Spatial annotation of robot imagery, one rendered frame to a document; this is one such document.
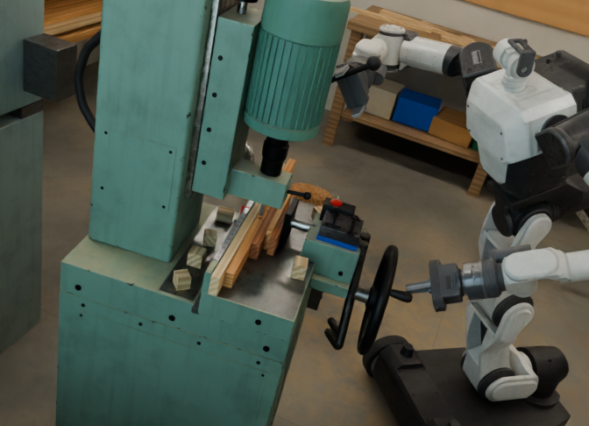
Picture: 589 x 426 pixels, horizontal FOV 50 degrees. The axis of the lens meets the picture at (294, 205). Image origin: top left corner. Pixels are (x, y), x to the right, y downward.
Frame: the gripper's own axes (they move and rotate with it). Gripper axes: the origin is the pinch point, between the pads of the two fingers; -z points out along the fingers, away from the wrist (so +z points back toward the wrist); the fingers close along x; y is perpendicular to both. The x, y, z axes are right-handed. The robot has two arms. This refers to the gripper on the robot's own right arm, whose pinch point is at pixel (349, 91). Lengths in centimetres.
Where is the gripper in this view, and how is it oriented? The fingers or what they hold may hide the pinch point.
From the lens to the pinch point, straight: 155.7
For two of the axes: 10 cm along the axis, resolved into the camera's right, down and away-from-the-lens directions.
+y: -8.9, 2.8, 3.7
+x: 4.1, 8.5, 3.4
